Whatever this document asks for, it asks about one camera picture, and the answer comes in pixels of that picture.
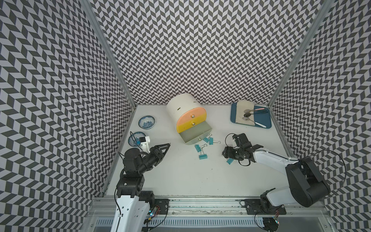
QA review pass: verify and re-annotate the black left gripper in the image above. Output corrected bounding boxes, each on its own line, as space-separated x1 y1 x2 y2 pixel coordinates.
137 143 170 175

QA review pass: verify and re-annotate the grey green bottom drawer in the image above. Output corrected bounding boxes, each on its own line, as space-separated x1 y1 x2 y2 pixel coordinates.
179 121 212 145

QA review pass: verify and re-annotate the yellow drawer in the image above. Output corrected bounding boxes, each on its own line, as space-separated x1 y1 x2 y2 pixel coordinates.
176 114 207 133

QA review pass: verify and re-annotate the cream round drawer cabinet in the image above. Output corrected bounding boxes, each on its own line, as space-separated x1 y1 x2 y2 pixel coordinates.
166 93 203 128

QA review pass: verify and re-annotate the orange pink top drawer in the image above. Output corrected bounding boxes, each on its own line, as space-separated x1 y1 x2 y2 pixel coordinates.
177 107 206 125

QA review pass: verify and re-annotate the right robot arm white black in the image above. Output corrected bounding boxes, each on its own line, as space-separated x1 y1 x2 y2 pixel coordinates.
222 133 331 215

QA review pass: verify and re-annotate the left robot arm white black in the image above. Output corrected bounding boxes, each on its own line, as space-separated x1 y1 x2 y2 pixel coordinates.
111 143 171 232

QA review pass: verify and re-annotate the blue floral bowl near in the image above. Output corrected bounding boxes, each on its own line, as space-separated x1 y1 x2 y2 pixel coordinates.
128 131 146 147

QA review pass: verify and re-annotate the blue floral bowl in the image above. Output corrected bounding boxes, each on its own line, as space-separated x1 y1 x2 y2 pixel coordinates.
138 116 156 130
128 131 146 147

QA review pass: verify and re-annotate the blue floral bowl far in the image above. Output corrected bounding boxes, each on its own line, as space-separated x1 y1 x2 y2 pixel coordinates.
138 116 156 130

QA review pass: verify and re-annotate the beige folded cloth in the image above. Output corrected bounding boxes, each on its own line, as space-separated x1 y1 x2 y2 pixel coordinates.
235 100 255 126

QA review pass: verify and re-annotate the teal blue tray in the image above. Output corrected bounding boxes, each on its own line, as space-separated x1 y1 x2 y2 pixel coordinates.
230 103 272 129

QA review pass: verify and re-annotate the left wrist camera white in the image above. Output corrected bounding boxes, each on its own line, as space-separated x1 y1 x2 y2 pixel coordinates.
139 136 150 153

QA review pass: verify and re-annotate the teal handled spoon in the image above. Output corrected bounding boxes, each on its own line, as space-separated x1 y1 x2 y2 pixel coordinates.
243 111 268 117

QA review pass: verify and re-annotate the pink handled spoon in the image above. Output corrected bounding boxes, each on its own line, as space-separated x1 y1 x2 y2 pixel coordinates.
244 107 266 114

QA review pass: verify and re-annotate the aluminium front rail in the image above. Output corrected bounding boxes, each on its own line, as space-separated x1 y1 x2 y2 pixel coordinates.
86 196 329 218

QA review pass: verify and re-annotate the aluminium corner post left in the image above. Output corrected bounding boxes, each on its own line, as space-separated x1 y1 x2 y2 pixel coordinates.
80 0 137 108

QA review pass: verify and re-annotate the aluminium corner post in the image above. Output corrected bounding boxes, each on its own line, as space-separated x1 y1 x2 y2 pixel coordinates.
80 0 137 108
268 0 335 108

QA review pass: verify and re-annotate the aluminium corner post right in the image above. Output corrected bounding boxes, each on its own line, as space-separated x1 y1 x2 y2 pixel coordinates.
268 0 335 108

